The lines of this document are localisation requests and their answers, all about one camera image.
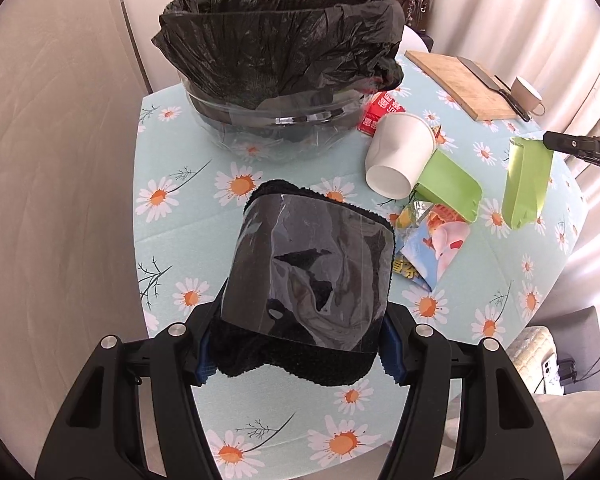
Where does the white chair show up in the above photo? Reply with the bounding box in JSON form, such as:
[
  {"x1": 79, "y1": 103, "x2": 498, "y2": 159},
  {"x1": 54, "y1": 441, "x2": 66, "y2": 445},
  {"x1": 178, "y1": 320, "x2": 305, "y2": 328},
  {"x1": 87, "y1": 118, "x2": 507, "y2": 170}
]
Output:
[{"x1": 399, "y1": 26, "x2": 434, "y2": 54}]

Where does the white paper cup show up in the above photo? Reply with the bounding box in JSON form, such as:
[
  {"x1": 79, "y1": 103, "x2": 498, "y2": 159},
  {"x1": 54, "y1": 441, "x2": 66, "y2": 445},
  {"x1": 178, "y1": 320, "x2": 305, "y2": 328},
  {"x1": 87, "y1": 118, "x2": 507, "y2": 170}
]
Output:
[{"x1": 365, "y1": 112, "x2": 437, "y2": 200}]

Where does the wooden cutting board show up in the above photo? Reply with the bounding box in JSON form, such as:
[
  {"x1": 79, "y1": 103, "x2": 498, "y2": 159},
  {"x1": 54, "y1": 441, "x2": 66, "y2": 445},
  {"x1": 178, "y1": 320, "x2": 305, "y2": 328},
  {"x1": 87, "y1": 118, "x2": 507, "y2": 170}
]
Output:
[{"x1": 405, "y1": 50, "x2": 517, "y2": 122}]

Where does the brown leather handbag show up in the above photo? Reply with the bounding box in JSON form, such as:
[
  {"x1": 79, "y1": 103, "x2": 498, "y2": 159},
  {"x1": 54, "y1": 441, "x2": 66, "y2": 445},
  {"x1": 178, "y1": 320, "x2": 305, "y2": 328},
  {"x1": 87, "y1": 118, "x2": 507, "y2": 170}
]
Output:
[{"x1": 396, "y1": 0, "x2": 430, "y2": 34}]

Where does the beige ceramic mug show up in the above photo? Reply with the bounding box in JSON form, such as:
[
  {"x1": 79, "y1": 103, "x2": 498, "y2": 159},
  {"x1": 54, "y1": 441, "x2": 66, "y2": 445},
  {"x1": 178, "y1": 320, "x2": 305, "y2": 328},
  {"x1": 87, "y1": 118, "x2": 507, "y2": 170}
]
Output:
[{"x1": 510, "y1": 77, "x2": 546, "y2": 117}]

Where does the black lined glass trash bowl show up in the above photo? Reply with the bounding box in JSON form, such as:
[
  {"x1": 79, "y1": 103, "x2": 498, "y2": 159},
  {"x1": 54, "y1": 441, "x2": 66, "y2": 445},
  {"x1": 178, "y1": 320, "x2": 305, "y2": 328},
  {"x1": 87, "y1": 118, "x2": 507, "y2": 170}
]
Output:
[{"x1": 181, "y1": 0, "x2": 404, "y2": 159}]

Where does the cleaver knife black handle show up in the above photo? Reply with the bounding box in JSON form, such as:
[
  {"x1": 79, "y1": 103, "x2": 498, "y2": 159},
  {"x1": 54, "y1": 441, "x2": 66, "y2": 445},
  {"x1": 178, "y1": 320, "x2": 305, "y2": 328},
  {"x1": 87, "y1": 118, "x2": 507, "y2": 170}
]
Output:
[{"x1": 458, "y1": 56, "x2": 531, "y2": 122}]

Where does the red snack sachet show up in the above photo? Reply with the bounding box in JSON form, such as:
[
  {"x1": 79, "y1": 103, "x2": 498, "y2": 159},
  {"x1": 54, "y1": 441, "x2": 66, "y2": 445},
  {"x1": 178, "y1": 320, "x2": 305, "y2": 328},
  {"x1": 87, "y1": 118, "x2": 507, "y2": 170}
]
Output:
[{"x1": 358, "y1": 92, "x2": 405, "y2": 136}]

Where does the daisy print blue tablecloth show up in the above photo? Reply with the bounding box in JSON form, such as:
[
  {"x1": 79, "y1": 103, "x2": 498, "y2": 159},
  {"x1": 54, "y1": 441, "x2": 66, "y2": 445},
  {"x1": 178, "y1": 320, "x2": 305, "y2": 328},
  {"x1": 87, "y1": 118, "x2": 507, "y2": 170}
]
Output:
[{"x1": 134, "y1": 60, "x2": 588, "y2": 479}]

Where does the green cartoon paper package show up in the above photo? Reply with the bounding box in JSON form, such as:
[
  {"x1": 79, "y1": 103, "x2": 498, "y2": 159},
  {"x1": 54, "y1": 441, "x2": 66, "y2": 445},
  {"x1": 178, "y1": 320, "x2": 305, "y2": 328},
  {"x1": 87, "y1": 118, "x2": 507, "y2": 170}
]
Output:
[{"x1": 502, "y1": 136, "x2": 553, "y2": 230}]

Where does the colourful foil snack wrapper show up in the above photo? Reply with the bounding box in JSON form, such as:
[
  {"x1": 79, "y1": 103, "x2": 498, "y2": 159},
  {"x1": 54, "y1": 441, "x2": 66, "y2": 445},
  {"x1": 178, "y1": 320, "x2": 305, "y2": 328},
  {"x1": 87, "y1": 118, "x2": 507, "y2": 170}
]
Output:
[{"x1": 393, "y1": 200, "x2": 470, "y2": 292}]

